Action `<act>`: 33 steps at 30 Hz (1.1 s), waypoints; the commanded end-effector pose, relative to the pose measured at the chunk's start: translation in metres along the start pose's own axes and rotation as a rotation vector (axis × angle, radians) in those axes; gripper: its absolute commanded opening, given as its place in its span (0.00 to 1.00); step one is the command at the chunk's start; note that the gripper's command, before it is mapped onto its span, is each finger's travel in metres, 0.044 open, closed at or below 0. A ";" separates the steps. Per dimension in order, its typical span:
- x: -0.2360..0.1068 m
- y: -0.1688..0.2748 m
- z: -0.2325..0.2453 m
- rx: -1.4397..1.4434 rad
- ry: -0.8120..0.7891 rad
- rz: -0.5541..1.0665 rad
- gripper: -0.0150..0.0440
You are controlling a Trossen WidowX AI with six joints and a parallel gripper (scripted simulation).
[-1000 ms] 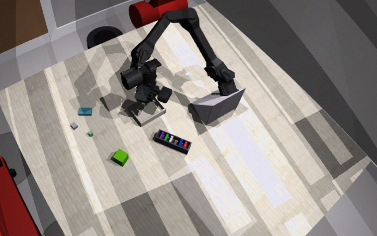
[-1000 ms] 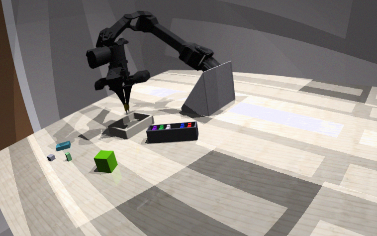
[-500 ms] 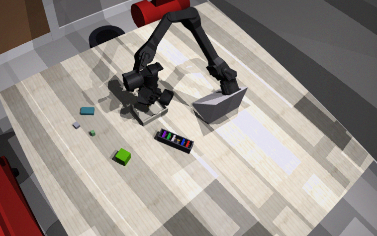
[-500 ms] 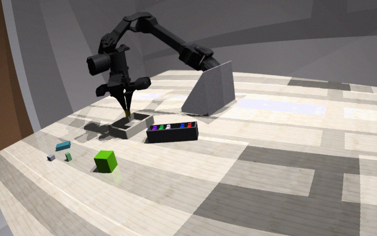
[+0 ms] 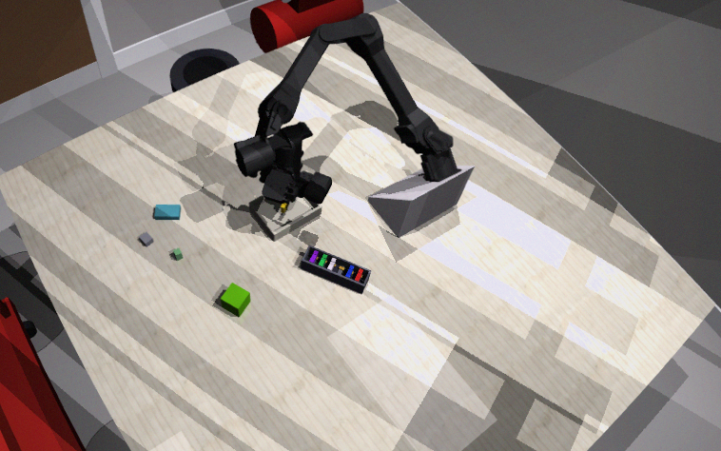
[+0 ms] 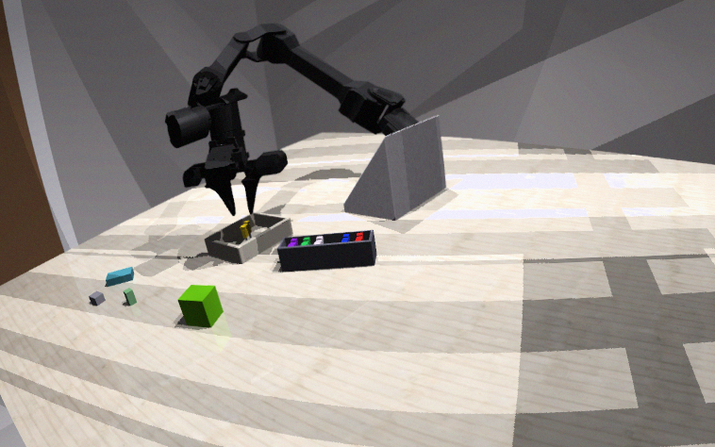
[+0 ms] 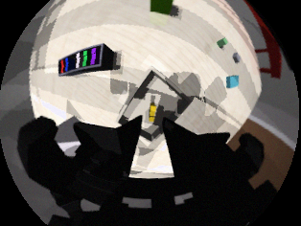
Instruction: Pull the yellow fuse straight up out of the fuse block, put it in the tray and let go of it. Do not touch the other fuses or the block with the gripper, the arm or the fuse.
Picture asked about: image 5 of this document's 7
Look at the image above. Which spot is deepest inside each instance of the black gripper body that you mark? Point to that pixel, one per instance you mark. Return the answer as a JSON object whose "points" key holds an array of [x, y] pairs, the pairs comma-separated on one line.
{"points": [[314, 186]]}

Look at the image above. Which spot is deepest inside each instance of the teal rectangular block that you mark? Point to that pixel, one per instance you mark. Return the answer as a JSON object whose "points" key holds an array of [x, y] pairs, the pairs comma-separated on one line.
{"points": [[167, 212]]}

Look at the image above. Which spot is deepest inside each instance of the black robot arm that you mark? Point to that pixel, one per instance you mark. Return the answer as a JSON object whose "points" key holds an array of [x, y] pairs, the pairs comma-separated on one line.
{"points": [[363, 35]]}

